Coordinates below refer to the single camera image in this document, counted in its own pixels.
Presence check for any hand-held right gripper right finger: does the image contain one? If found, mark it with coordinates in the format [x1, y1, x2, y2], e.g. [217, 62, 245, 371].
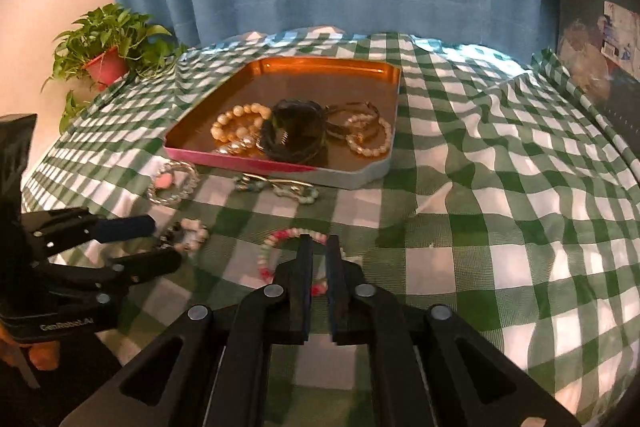
[326, 234, 581, 427]

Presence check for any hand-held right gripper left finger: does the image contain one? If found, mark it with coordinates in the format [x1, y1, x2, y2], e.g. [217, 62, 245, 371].
[60, 234, 316, 427]

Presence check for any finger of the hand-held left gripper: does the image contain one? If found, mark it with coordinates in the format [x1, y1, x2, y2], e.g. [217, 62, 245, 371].
[22, 209, 157, 254]
[34, 248, 184, 294]

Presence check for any pink bead bracelet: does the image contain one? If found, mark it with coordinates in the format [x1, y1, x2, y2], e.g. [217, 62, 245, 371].
[256, 228, 346, 298]

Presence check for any white bead bracelet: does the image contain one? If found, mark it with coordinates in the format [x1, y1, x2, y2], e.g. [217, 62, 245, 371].
[160, 218, 210, 254]

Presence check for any cream bead bracelet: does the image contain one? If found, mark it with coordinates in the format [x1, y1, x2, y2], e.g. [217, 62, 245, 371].
[210, 103, 273, 142]

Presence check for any large pearl bracelet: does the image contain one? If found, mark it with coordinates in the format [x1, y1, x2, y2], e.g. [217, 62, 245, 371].
[346, 119, 393, 156]

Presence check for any orange tray with pink rim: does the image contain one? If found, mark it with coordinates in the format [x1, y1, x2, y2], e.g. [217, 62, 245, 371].
[164, 57, 403, 190]

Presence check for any person's left hand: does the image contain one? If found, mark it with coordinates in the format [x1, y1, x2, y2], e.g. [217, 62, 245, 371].
[0, 324, 61, 388]

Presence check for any black coiled band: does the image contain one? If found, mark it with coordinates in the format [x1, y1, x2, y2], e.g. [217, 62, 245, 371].
[260, 99, 328, 168]

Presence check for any potted plant in red pot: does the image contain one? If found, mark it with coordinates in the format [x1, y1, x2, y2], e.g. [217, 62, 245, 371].
[42, 4, 186, 132]

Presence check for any green checked tablecloth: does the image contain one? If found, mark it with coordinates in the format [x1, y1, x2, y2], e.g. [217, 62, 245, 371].
[22, 27, 640, 427]

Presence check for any thin gold bangle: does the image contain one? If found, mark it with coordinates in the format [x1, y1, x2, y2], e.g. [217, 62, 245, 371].
[327, 101, 381, 132]

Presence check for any clear crystal bracelet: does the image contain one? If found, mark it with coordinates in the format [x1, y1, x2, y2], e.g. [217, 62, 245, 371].
[147, 160, 200, 206]

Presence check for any silver rhinestone bracelet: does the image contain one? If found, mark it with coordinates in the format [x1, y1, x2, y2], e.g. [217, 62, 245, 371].
[215, 138, 261, 158]

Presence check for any small pearl bracelet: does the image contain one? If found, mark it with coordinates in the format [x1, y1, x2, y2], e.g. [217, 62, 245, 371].
[345, 114, 381, 138]

